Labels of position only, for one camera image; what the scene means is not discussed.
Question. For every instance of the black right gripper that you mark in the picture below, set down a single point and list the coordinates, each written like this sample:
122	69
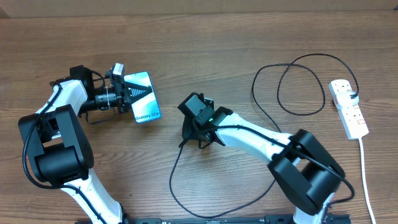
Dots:
189	133

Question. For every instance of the white charger plug adapter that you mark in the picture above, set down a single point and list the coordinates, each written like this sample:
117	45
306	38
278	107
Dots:
346	99

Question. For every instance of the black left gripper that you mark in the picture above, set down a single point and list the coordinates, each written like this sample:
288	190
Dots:
124	90

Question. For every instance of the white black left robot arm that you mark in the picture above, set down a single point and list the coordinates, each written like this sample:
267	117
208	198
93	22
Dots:
57	153

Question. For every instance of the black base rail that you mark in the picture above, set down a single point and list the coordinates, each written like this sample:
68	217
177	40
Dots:
268	219

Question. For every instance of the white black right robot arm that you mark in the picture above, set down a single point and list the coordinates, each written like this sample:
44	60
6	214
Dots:
305	171

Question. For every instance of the white power strip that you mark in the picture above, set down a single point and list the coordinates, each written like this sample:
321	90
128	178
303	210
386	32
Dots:
352	119

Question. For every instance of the blue Samsung smartphone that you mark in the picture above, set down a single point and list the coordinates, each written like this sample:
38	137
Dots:
146	109

